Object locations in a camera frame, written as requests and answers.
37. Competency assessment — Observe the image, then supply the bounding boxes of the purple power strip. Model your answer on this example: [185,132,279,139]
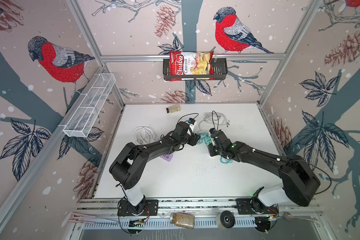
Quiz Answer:
[161,154,173,162]

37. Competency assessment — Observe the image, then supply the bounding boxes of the teal charger with cable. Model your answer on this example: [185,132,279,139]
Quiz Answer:
[197,131,213,147]

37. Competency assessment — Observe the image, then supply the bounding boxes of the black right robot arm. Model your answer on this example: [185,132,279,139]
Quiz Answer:
[208,128,321,214]

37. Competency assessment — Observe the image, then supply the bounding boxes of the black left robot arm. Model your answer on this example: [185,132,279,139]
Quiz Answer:
[109,118,200,216]

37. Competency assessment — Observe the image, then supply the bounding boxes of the red cassava chips bag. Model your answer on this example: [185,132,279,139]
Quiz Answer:
[169,51,214,81]

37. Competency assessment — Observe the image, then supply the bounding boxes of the black round knob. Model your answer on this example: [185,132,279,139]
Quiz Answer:
[216,211,236,230]

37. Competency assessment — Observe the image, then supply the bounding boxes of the glass jar of grains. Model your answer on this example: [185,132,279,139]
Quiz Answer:
[170,213,195,229]

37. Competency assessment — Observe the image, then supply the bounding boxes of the metal spoon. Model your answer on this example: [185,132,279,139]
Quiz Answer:
[283,212,319,223]

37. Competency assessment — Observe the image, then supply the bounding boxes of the pink chopsticks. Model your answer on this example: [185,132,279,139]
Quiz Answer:
[67,212,97,225]

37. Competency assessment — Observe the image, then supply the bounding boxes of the white cable coil right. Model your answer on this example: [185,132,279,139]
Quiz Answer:
[197,111,230,133]

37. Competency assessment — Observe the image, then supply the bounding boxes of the thick white power cord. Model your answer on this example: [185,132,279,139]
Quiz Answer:
[133,126,157,146]

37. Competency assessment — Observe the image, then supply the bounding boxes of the black wire wall basket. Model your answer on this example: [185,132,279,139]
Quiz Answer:
[163,59,228,81]

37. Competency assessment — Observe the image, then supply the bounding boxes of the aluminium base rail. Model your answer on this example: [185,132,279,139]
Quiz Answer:
[62,198,324,230]

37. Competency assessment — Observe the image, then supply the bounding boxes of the white mesh wall shelf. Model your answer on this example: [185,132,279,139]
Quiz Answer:
[63,73,116,138]

